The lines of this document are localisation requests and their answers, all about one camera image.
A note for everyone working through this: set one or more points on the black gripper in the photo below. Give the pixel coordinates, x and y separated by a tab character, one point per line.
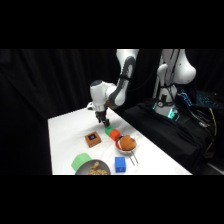
101	115

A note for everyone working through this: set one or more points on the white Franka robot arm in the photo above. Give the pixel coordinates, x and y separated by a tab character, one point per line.
116	90

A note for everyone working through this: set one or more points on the red block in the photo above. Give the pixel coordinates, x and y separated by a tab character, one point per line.
115	134

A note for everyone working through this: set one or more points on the brown block with blue square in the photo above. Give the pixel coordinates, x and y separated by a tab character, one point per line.
92	139

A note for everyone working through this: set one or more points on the small red item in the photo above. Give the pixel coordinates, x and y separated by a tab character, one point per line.
118	145

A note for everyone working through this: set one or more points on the brown round bread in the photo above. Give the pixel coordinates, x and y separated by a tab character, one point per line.
128	143

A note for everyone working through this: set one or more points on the green cup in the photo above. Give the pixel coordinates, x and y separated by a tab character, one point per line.
80	161

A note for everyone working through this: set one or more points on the tan food pieces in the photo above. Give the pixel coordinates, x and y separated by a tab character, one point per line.
96	169

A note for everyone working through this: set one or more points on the grey bowl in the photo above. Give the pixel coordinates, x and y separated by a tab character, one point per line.
83	169

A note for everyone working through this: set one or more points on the black draped robot stand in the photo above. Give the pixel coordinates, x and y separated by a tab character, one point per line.
160	130

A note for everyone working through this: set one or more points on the black curtain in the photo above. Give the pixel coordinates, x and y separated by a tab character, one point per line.
40	83

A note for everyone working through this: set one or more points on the blue lit keyboard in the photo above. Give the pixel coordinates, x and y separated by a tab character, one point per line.
206	99

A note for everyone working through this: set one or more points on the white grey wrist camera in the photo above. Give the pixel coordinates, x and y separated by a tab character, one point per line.
90	106

